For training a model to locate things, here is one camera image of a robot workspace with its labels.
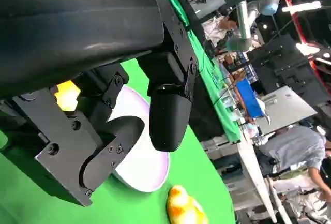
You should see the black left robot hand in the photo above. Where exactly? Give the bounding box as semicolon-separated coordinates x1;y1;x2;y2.
0;0;200;207

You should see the orange and white toy bread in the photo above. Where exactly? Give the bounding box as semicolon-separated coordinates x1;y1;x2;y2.
167;185;209;224
53;80;81;112

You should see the person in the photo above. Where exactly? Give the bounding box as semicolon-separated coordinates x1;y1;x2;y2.
204;11;240;49
254;126;331;224

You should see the lilac plate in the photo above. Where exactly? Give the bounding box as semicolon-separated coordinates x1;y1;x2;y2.
107;84;171;193

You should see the green table cloth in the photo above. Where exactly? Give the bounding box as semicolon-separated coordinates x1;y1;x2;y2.
0;59;236;224

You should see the blue box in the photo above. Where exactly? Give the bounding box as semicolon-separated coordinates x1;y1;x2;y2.
235;79;266;118

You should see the black workshop machine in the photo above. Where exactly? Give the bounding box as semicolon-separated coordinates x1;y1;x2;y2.
248;34;331;106

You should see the grey desk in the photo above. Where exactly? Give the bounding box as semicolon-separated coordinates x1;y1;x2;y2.
255;85;318;135

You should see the white tube light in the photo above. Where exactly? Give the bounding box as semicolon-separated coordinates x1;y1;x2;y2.
281;1;323;13

